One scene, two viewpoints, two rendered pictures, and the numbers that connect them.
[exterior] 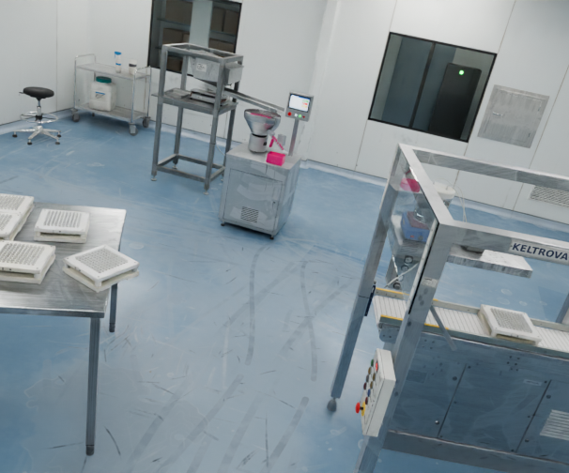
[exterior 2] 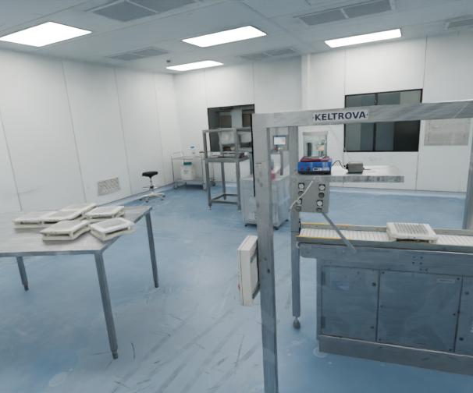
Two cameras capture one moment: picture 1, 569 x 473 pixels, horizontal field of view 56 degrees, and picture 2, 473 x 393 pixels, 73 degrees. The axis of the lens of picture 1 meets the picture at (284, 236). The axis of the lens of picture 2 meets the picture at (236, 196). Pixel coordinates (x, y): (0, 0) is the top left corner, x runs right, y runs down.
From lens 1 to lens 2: 1.06 m
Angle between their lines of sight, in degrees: 21
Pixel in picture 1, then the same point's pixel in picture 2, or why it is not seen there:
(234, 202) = (249, 209)
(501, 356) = (405, 257)
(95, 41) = (183, 145)
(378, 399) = (241, 270)
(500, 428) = (431, 328)
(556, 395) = not seen: outside the picture
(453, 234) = (264, 119)
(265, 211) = not seen: hidden behind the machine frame
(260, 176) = not seen: hidden behind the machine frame
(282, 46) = not seen: hidden behind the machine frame
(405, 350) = (262, 229)
